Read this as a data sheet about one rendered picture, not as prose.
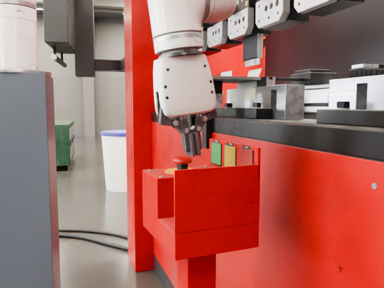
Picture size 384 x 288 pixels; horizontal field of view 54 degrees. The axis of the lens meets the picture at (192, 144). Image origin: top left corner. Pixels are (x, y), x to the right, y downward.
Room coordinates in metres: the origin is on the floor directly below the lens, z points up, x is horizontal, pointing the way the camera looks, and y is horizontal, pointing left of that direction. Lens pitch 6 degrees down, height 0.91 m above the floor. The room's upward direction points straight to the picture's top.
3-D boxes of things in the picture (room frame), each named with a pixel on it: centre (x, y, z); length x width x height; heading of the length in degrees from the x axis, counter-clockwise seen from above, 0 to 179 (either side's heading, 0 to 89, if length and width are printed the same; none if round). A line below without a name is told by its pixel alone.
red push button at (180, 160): (0.76, 0.02, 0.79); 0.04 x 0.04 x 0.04
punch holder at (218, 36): (1.48, -0.12, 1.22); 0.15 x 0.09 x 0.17; 19
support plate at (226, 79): (1.22, -0.06, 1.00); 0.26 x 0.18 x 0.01; 109
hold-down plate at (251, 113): (1.21, -0.16, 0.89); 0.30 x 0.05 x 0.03; 19
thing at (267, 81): (1.25, -0.21, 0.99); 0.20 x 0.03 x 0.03; 19
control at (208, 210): (0.72, -0.01, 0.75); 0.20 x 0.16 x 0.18; 23
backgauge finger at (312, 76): (1.33, -0.36, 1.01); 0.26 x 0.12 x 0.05; 109
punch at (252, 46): (1.27, -0.20, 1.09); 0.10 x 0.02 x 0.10; 19
